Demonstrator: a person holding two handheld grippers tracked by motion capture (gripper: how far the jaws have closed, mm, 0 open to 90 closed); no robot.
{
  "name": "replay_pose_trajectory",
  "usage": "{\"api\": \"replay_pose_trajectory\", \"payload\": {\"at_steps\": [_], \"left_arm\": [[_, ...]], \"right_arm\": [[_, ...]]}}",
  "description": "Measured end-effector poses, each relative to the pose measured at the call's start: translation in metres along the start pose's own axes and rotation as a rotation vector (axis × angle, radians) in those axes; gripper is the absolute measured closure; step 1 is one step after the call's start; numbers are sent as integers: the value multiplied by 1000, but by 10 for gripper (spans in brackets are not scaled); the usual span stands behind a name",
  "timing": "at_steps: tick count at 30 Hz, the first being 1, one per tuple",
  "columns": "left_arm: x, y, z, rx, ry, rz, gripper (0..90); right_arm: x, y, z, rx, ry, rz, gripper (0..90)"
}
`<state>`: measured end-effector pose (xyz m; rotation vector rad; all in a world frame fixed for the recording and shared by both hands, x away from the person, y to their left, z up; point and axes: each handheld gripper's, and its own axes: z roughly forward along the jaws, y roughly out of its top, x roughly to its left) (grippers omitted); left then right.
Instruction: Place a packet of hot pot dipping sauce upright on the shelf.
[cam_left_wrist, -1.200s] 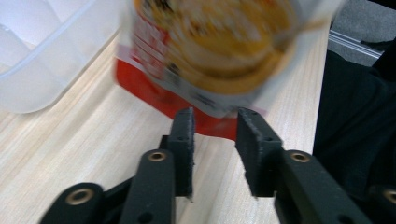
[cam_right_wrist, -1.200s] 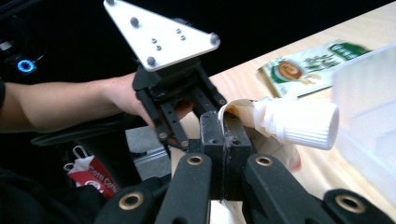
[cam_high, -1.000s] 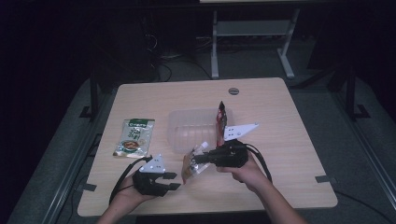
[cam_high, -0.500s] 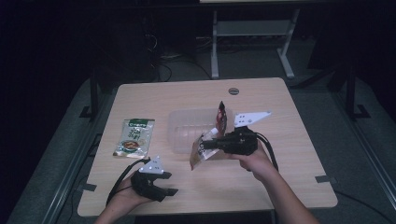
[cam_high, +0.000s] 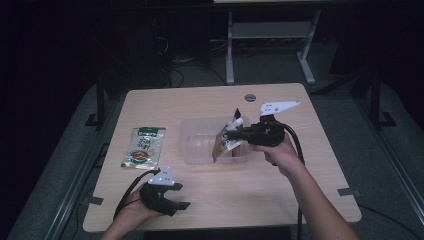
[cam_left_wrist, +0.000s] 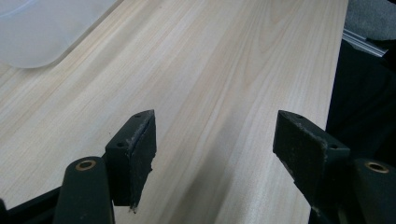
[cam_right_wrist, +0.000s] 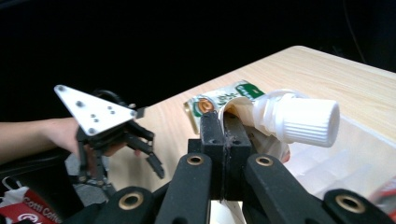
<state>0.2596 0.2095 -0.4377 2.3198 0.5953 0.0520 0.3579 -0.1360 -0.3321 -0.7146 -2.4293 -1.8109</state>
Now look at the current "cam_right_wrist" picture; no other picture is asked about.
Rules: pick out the translucent plastic container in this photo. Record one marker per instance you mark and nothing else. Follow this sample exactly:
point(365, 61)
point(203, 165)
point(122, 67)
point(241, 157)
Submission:
point(348, 165)

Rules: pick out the green and white snack packet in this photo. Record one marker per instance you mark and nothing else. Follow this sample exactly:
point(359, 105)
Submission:
point(214, 101)

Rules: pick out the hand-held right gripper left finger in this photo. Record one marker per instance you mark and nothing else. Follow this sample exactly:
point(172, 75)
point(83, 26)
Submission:
point(214, 137)

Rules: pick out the red and white paper bag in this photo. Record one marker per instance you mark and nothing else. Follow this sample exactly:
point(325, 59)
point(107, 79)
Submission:
point(29, 208)

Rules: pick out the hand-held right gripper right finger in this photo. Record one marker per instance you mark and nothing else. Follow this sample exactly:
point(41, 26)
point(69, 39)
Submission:
point(236, 140)

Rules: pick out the white-capped spout pouch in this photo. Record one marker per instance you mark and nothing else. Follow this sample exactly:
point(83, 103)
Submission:
point(305, 121)

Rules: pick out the black bin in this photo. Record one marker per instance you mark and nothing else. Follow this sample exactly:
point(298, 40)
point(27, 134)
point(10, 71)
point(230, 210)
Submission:
point(40, 174)

